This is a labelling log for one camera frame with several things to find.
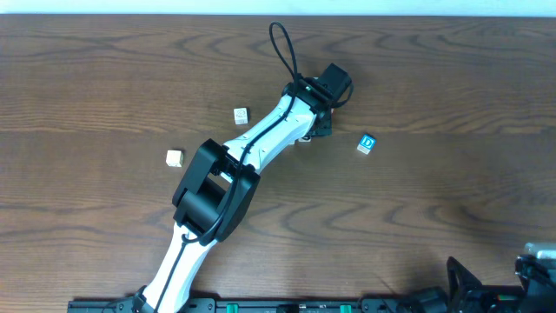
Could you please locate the cow picture wooden block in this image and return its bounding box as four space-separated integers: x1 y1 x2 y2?
165 150 184 168

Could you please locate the blue D letter block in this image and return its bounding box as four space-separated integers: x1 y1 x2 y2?
357 134 376 155

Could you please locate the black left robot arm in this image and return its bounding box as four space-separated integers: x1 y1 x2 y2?
132 77 345 312

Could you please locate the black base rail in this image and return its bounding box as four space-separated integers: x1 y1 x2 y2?
67 297 500 313

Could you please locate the plain face wooden block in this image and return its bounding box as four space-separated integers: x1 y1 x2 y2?
233 108 248 125

